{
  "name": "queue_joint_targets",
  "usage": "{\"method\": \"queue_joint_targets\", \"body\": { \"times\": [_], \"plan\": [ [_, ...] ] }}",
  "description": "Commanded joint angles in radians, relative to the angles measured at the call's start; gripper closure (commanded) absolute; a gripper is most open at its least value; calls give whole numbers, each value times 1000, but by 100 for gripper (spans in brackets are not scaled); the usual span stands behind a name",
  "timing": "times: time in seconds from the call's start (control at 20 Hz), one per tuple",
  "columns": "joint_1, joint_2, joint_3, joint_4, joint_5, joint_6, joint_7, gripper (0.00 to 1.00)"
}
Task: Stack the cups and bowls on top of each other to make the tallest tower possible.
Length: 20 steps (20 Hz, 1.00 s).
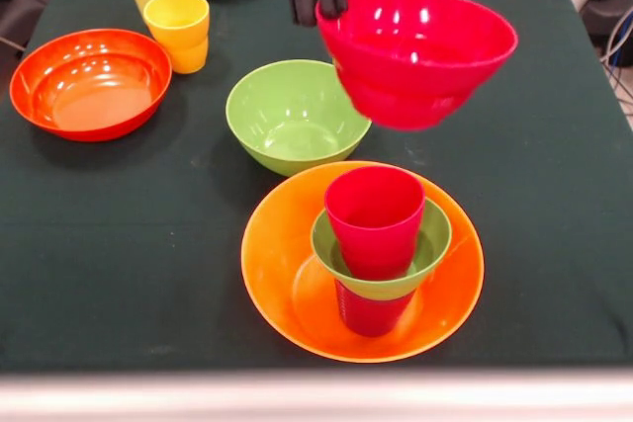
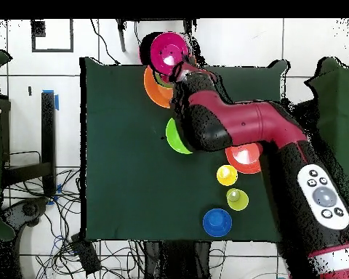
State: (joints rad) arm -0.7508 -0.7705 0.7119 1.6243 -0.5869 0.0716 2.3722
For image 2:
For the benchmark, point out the pink cup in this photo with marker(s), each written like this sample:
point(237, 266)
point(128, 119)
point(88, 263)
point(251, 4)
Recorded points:
point(165, 78)

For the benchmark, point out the small pink bowl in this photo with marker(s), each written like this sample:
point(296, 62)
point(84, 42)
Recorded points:
point(168, 49)

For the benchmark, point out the large orange bowl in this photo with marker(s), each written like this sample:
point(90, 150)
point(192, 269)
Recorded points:
point(157, 93)

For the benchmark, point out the large green bowl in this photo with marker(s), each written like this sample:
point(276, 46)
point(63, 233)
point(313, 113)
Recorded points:
point(174, 139)

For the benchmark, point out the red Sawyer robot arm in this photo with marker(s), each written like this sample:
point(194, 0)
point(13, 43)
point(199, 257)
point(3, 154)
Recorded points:
point(250, 122)

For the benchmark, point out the wide red-orange bowl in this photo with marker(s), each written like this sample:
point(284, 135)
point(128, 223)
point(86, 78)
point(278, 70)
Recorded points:
point(244, 162)

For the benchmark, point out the yellow cup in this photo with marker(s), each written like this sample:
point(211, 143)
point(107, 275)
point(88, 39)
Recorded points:
point(226, 175)

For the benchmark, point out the dark green tablecloth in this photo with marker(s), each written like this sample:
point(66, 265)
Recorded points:
point(119, 174)

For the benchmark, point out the lime yellow-green cup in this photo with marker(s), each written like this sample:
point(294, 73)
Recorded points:
point(238, 200)

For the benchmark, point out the black metal stand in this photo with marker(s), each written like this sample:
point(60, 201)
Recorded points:
point(48, 130)

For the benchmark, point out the blue bowl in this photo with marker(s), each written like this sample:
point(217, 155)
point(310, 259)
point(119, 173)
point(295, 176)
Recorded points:
point(217, 222)

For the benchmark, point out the black power strip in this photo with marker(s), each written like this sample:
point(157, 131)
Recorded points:
point(85, 255)

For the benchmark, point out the black camera stand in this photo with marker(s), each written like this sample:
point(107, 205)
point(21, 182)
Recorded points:
point(122, 35)

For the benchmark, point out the black square frame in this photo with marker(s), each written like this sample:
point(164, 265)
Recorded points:
point(37, 29)

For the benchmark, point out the black pedestal leg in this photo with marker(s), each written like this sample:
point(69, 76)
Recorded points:
point(29, 209)

